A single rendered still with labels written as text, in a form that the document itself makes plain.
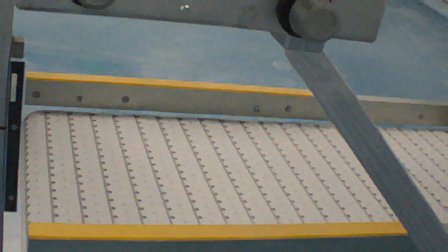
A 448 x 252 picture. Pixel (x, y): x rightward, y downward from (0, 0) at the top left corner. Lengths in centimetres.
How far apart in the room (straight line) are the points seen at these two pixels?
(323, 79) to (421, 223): 13
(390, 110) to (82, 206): 45
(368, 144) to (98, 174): 26
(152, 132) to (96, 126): 6
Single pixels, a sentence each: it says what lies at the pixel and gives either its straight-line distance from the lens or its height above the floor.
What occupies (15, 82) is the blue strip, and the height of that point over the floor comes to 82.
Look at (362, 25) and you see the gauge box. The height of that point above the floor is 102.
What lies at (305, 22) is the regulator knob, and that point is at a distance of 34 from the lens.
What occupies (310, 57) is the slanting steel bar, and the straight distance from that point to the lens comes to 43.
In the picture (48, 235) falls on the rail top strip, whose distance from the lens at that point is 45.
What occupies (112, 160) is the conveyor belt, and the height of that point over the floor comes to 80.
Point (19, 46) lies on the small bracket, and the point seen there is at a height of 86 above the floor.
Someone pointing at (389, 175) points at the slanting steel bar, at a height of 91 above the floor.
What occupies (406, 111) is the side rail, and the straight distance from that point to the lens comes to 85.
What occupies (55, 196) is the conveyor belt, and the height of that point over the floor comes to 80.
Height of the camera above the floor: 111
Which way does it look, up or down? 26 degrees down
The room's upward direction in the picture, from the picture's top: 10 degrees clockwise
